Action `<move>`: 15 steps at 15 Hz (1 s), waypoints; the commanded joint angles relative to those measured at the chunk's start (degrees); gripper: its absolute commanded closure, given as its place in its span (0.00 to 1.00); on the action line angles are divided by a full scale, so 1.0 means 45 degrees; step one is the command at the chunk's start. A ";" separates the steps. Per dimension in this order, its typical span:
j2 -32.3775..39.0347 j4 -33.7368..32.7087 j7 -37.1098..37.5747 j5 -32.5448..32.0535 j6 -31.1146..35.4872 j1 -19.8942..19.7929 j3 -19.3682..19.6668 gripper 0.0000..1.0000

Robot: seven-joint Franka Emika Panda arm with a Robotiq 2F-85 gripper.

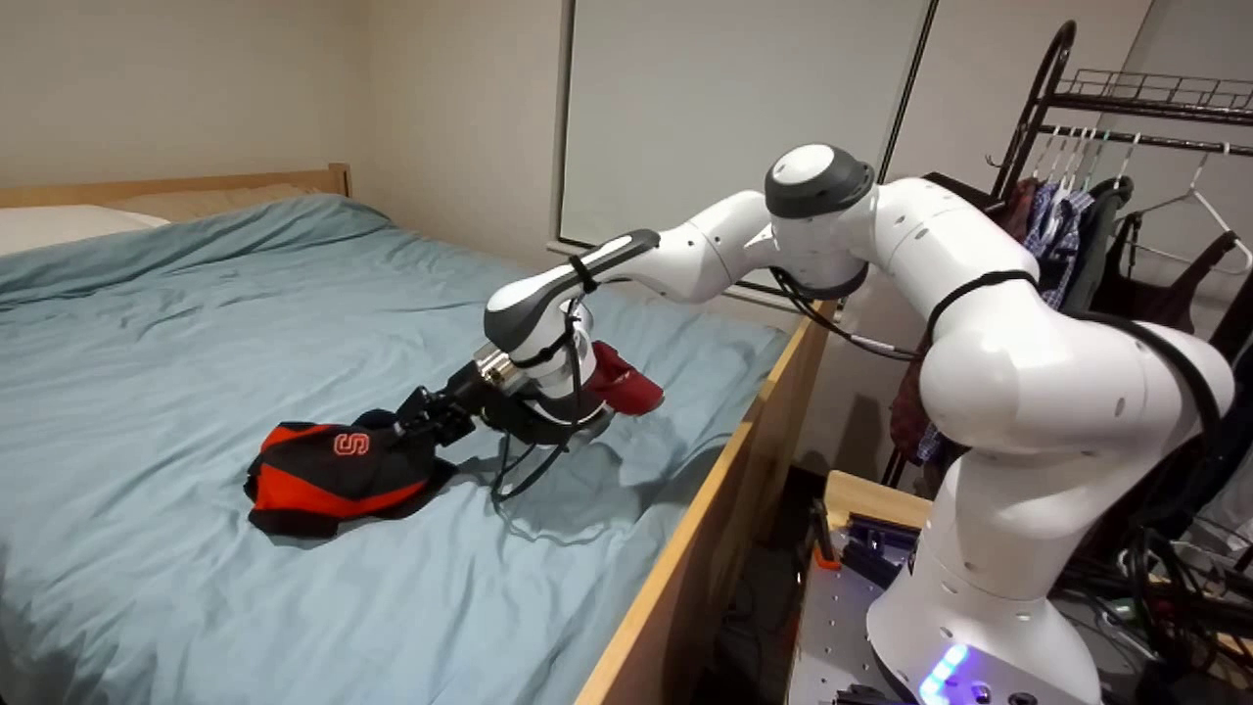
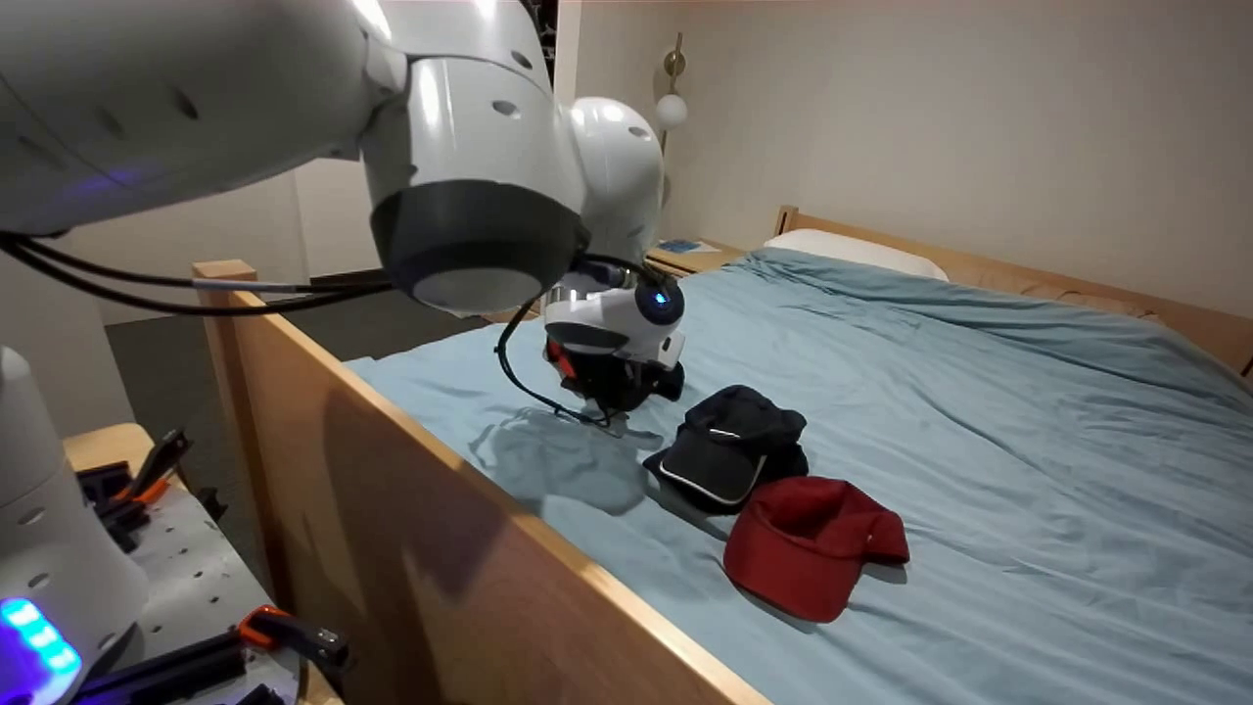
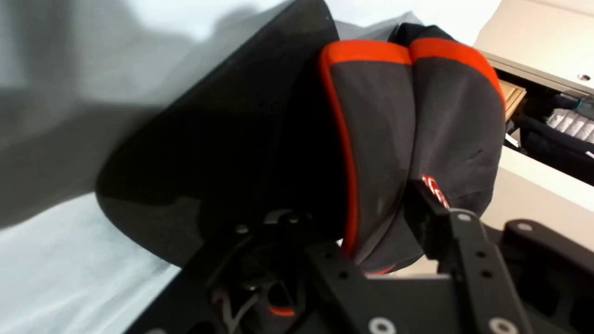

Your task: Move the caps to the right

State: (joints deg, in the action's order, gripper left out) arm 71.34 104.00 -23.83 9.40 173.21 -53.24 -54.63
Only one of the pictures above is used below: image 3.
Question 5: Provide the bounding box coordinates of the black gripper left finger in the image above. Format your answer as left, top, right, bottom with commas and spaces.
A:
128, 211, 373, 334

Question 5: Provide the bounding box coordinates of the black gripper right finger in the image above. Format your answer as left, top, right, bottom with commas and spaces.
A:
403, 181, 594, 334

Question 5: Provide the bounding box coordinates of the black cap with white trim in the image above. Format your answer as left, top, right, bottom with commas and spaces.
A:
95, 0, 349, 270

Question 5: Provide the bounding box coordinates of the light blue bed sheet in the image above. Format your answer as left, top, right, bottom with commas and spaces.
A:
0, 0, 505, 334

